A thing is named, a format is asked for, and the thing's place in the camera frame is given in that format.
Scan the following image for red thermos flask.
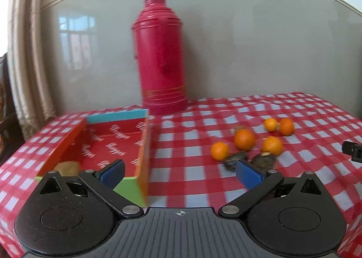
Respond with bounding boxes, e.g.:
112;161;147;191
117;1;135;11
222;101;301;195
131;0;188;116

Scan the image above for beige curtain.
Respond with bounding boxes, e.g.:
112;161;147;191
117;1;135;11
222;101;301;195
7;0;57;140

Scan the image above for dark wooden wicker chair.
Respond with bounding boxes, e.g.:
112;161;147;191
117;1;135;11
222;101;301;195
0;51;26;165

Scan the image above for red checked tablecloth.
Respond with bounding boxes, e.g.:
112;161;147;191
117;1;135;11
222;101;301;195
0;92;362;258

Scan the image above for colourful cardboard box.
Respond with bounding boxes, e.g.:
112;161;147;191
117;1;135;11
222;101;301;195
34;109;155;207

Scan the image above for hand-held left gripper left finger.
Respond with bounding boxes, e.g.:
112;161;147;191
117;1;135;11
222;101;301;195
38;159;145;217

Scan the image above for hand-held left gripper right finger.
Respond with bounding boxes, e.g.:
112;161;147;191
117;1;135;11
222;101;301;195
219;160;326;219

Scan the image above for large orange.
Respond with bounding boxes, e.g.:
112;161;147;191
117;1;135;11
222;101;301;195
234;128;256;151

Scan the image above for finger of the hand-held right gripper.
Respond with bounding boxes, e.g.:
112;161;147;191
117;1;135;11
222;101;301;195
342;141;362;164

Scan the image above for small orange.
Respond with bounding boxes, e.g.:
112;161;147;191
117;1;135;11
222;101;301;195
210;142;230;161
279;118;295;136
262;136;283;157
264;118;278;132

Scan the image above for dark round fruit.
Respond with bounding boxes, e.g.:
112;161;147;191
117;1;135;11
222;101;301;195
251;153;276;170
224;152;248;168

